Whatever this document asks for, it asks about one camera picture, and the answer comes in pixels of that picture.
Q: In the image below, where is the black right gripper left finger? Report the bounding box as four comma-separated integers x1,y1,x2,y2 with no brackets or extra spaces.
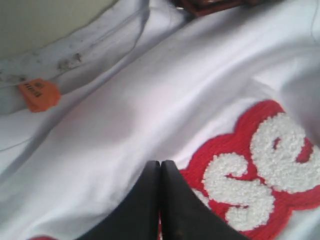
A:
79,161,160,240

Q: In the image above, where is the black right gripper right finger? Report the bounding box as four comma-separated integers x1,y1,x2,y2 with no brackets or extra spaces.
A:
159,160,247,240

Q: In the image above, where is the white t-shirt red lettering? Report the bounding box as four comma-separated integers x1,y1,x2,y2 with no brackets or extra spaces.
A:
0,0,320,240

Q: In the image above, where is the orange clothing tag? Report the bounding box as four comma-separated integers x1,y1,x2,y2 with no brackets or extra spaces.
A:
18,78,61,113

